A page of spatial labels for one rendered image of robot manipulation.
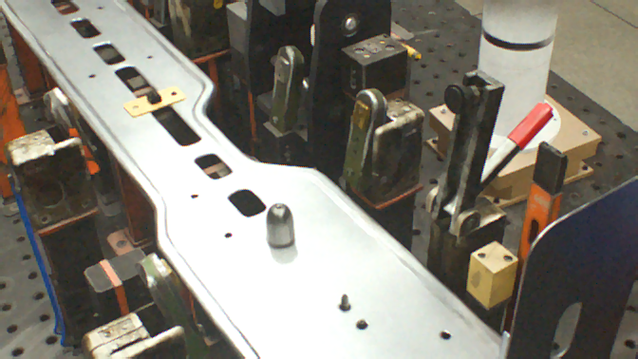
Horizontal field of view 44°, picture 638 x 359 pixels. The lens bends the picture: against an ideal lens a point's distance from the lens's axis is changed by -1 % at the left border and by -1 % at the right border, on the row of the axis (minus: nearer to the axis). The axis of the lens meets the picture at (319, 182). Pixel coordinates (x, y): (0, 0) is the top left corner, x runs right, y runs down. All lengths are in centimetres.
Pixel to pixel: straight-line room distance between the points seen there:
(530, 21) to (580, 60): 200
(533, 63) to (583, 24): 222
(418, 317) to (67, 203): 49
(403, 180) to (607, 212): 58
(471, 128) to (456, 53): 105
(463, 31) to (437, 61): 15
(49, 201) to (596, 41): 272
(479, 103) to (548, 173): 10
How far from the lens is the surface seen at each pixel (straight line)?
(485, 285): 81
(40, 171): 104
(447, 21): 199
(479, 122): 78
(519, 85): 138
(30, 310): 133
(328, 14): 100
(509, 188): 142
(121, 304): 93
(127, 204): 132
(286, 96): 106
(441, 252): 90
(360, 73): 100
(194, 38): 130
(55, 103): 102
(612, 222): 49
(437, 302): 85
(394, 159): 100
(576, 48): 339
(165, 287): 74
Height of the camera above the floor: 162
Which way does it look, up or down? 39 degrees down
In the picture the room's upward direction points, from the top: 2 degrees counter-clockwise
